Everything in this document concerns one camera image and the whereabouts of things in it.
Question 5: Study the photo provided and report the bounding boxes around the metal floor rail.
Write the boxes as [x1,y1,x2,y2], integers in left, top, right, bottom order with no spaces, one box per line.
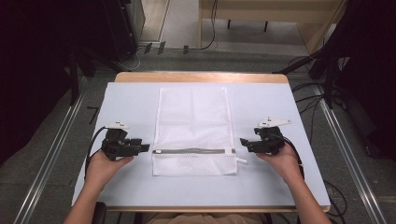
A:
[13,77,89,224]
[312,83,388,224]

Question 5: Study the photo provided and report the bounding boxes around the black looped floor cable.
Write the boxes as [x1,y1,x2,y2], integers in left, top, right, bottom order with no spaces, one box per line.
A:
[322,179,348,224]

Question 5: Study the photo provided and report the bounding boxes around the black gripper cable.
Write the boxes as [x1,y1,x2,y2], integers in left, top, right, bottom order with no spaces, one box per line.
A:
[84,126,109,179]
[280,135,305,181]

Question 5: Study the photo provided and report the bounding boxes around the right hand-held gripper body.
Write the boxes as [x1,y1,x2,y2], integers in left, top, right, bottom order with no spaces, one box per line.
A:
[253,117,293,156]

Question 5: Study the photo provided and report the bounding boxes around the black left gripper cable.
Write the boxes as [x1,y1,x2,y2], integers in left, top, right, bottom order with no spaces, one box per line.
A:
[84,126,109,179]

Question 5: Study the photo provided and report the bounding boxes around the light wooden bench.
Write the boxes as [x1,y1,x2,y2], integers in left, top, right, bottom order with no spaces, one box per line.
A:
[198,0,347,54]

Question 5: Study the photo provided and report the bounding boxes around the person's beige trousers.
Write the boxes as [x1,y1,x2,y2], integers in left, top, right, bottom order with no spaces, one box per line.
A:
[145,212,266,224]

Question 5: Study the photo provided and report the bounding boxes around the person's right hand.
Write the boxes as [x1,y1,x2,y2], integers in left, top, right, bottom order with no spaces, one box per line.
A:
[255,142,304,185]

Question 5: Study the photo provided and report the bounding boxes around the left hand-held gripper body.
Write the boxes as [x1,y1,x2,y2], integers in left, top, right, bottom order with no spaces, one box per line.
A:
[101,121,140,161]

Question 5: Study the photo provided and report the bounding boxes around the person's left hand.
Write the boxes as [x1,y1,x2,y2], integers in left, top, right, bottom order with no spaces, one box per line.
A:
[84,150,134,190]

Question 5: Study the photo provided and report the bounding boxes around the dark curtain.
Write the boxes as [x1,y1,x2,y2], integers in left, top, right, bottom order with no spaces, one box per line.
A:
[321,0,396,161]

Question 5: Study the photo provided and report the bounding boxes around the white floor cable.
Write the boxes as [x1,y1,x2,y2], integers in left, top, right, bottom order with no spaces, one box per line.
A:
[120,46,148,71]

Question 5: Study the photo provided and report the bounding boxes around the black metal stand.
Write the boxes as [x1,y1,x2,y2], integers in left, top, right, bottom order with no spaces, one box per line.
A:
[67,46,133,106]
[272,46,339,110]

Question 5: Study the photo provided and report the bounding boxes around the black floor cables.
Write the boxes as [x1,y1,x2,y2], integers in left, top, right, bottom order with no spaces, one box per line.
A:
[288,55,326,145]

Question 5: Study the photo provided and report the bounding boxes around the black hanging cable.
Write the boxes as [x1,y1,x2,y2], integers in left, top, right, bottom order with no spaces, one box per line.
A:
[199,0,219,51]

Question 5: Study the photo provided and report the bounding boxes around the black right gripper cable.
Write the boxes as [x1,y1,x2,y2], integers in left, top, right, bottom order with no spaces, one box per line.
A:
[280,135,305,181]

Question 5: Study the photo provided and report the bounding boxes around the white mesh laundry bag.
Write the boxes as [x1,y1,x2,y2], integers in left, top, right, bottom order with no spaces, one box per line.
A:
[151,86,248,177]

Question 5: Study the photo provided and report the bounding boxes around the black chair part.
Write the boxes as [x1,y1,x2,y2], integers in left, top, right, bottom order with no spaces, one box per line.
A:
[92,201,108,224]

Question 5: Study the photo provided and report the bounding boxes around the black cabinet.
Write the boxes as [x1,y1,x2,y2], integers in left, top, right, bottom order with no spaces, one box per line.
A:
[101,0,147,63]

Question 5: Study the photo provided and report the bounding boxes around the pale blue table mat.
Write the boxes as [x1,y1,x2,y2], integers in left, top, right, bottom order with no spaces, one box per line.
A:
[71,81,332,208]

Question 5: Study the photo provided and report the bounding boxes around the wooden table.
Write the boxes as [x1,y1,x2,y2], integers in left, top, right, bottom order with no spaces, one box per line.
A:
[71,71,332,214]

